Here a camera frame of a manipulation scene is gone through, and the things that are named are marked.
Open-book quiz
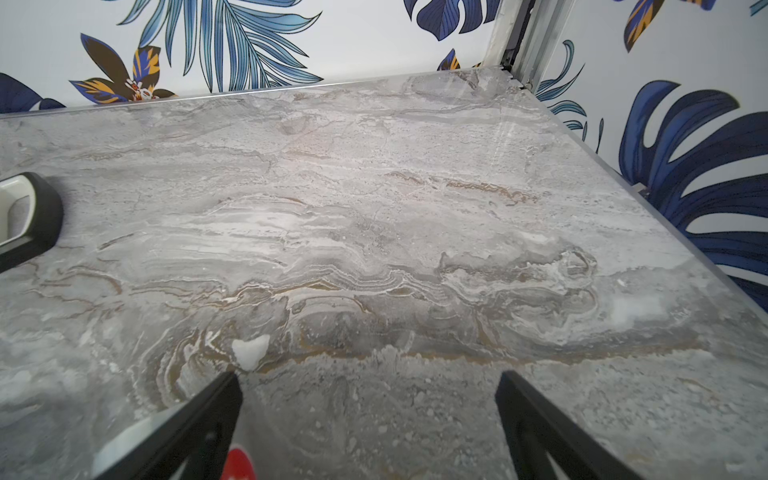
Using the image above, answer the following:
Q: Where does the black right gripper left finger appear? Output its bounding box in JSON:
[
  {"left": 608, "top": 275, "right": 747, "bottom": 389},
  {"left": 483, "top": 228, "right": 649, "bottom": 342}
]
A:
[{"left": 94, "top": 372, "right": 243, "bottom": 479}]

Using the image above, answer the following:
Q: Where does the red label plastic wrap roll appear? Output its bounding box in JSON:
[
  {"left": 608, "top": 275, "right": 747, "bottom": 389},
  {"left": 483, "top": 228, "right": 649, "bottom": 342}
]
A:
[{"left": 220, "top": 446, "right": 258, "bottom": 480}]

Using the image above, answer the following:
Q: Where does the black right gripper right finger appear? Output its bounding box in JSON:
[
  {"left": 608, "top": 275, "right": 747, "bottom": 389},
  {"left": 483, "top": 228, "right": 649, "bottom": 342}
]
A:
[{"left": 495, "top": 370, "right": 640, "bottom": 479}]

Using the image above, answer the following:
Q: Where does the aluminium corner frame post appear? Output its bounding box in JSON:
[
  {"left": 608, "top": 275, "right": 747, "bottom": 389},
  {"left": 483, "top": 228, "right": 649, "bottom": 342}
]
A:
[{"left": 482, "top": 0, "right": 576, "bottom": 92}]

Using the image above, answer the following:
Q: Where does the black white calculator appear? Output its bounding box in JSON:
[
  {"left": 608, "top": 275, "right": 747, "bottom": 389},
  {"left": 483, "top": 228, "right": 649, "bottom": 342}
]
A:
[{"left": 1, "top": 172, "right": 64, "bottom": 272}]

